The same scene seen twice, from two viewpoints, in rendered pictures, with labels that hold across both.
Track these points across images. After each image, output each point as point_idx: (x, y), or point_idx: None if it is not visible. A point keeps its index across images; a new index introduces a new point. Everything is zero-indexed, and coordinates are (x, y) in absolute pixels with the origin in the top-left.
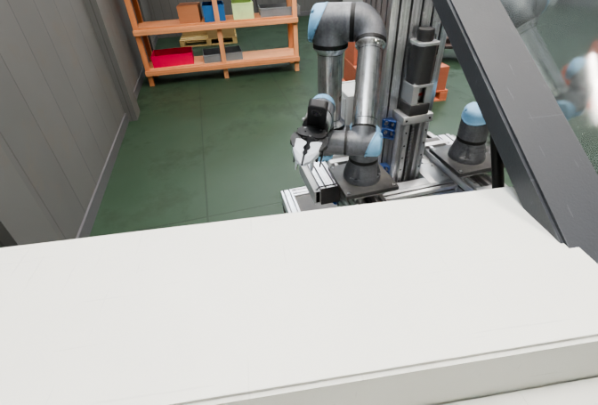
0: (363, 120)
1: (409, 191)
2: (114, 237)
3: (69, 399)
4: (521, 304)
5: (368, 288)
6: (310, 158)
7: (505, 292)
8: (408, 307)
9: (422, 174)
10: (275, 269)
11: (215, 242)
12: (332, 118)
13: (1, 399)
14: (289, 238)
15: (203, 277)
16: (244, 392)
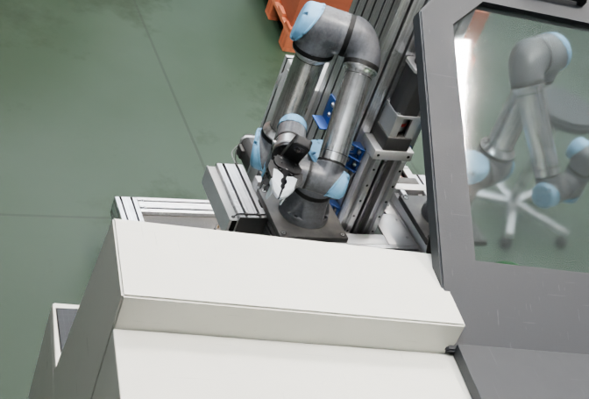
0: (333, 156)
1: None
2: (190, 228)
3: (215, 295)
4: (409, 306)
5: (340, 286)
6: (287, 194)
7: (404, 301)
8: (358, 296)
9: (381, 228)
10: (292, 267)
11: (254, 245)
12: None
13: (184, 289)
14: (297, 253)
15: (254, 262)
16: (287, 308)
